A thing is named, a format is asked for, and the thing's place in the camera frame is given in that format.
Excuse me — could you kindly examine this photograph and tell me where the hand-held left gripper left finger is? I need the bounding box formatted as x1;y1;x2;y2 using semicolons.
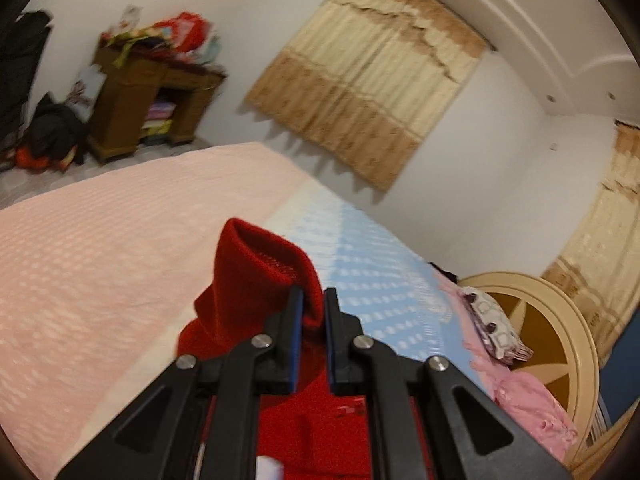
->
55;285;306;480

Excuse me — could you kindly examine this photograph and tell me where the bed with pink blue sheet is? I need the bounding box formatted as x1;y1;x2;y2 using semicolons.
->
0;141;496;480

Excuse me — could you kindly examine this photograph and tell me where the white purple patterned pillow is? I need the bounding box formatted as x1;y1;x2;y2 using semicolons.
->
460;286;533;365

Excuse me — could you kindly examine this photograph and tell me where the black clothes heap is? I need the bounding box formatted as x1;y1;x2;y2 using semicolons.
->
22;92;88;171

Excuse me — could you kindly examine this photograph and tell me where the pale green bag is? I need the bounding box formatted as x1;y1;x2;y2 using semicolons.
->
197;35;222;66

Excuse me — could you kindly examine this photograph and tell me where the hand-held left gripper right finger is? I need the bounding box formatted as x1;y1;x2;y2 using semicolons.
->
324;287;573;480

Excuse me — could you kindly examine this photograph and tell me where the red knitted sweater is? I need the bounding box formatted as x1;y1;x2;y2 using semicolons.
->
176;217;436;480

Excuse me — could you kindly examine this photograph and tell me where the brown wooden desk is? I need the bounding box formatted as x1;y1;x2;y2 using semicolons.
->
89;42;227;163

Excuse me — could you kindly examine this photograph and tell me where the beige brown round headboard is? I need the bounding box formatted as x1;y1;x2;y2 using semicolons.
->
457;271;617;480

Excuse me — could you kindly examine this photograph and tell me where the pile of colourful clothes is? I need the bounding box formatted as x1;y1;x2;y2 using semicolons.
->
100;25;166;56

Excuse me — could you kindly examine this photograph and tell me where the black bag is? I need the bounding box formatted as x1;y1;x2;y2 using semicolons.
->
0;10;53;151

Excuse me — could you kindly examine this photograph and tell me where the beige patterned window curtain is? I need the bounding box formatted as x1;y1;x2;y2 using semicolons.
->
245;0;488;192
542;122;640;361

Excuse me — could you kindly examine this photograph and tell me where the pink ruffled cloth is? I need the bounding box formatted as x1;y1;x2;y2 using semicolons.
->
462;310;578;461

